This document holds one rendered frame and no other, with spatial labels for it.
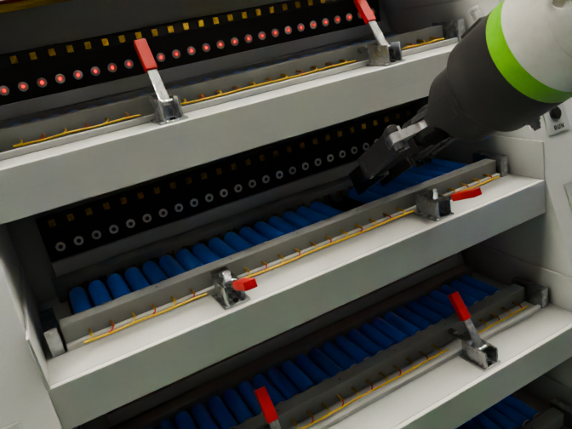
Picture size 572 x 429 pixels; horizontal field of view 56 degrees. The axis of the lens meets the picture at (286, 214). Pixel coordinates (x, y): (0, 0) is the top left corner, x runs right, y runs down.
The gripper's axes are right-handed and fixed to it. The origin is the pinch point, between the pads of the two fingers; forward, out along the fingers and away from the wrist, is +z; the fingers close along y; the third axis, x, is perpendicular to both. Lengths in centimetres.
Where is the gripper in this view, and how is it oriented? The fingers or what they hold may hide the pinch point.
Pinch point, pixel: (380, 169)
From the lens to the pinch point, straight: 66.8
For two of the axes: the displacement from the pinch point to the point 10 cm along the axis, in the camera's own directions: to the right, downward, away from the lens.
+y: -8.6, 3.2, -3.9
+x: 4.0, 9.0, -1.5
